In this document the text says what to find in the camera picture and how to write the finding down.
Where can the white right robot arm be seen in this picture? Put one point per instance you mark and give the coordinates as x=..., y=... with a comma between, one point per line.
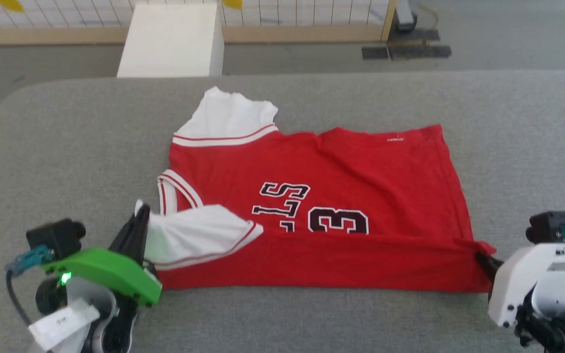
x=557, y=314

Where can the long black floor mat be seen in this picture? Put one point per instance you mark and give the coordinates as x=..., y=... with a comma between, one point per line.
x=407, y=52

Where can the grey metal stand foot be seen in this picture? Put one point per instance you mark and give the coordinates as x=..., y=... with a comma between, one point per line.
x=405, y=17

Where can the short black floor mat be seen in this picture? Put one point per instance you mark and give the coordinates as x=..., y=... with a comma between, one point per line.
x=415, y=36

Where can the teal left camera connector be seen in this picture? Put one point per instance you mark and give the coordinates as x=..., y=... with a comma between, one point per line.
x=30, y=257

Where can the yellow sticker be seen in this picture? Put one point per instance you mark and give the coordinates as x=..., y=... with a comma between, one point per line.
x=233, y=3
x=12, y=4

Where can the white paper tag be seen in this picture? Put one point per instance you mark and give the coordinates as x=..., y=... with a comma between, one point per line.
x=62, y=323

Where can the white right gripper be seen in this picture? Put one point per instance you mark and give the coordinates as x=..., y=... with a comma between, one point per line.
x=518, y=279

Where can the white box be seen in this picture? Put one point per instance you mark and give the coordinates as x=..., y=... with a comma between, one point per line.
x=169, y=44

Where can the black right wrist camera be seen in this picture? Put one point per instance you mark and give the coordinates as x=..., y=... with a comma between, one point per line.
x=550, y=226

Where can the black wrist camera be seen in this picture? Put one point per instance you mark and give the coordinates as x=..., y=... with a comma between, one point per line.
x=54, y=238
x=550, y=226

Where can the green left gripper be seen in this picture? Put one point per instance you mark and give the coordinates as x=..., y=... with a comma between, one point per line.
x=106, y=272

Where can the red and white basketball jersey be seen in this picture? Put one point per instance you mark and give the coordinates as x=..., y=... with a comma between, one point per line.
x=321, y=206

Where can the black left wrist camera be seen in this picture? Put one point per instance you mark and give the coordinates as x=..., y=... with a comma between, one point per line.
x=54, y=238

